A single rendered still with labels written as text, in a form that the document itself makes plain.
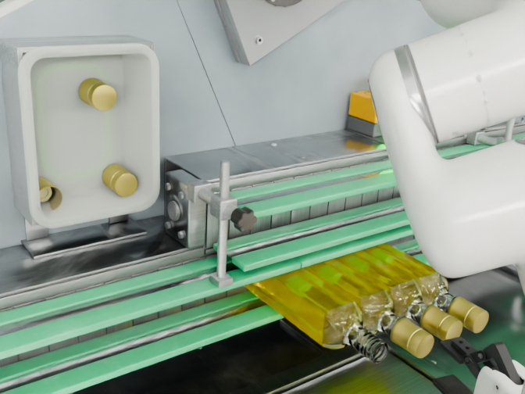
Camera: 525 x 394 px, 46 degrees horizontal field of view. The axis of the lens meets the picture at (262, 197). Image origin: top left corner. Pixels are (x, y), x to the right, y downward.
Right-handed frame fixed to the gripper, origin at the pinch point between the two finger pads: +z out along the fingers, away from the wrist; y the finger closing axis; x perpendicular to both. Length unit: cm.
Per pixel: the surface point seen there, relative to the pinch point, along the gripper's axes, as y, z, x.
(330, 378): -12.6, 17.3, 6.6
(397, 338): 0.1, 7.4, 3.5
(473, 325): -0.1, 7.3, -8.5
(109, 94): 27, 32, 35
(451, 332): 0.5, 6.0, -3.7
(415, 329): 1.8, 6.4, 1.8
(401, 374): -12.6, 15.2, -4.1
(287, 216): 7.4, 31.9, 8.7
